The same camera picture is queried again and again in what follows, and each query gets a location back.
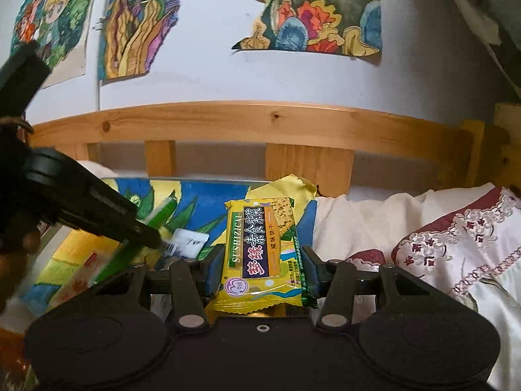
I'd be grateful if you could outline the white cream cushion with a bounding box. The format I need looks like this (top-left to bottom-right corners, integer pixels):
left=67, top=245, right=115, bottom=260
left=312, top=183, right=494, bottom=260

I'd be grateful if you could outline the landscape flowers wall painting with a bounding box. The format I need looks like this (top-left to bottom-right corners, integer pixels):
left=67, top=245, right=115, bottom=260
left=233, top=0, right=382, bottom=57

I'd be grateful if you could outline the dark blue snack packet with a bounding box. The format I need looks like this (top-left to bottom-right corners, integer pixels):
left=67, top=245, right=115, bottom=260
left=155, top=228, right=209, bottom=270

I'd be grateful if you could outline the swirly night wall painting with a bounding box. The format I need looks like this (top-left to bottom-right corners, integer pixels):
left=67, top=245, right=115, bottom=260
left=97, top=0, right=181, bottom=82

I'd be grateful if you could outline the white wall pipe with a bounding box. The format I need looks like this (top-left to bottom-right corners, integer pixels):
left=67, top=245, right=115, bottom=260
left=93, top=0, right=109, bottom=111

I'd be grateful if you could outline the camouflage fabric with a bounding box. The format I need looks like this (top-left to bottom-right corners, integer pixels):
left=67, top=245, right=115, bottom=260
left=454, top=0, right=520, bottom=94

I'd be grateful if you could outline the floral satin pillow right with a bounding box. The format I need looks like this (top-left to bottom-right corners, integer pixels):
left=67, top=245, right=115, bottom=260
left=347, top=186, right=520, bottom=390

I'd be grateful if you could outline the yellow sushizicai snack packet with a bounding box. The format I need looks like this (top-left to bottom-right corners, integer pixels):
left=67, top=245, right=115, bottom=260
left=214, top=197, right=317, bottom=315

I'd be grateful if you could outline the blond child wall drawing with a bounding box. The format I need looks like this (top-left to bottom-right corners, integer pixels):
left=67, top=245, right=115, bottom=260
left=11, top=0, right=93, bottom=88

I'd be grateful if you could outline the wooden bed headboard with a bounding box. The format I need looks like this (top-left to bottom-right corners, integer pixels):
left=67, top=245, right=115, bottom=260
left=30, top=102, right=520, bottom=196

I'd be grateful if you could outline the person's left hand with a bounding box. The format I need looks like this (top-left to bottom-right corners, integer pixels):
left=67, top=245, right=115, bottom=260
left=1, top=223, right=41, bottom=312

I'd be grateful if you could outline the green stick snack packet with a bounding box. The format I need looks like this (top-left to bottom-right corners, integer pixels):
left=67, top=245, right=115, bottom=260
left=92, top=197, right=178, bottom=286

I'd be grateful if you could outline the red lettered rice cracker pack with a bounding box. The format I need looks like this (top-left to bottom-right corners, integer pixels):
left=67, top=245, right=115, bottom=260
left=49, top=251, right=111, bottom=309

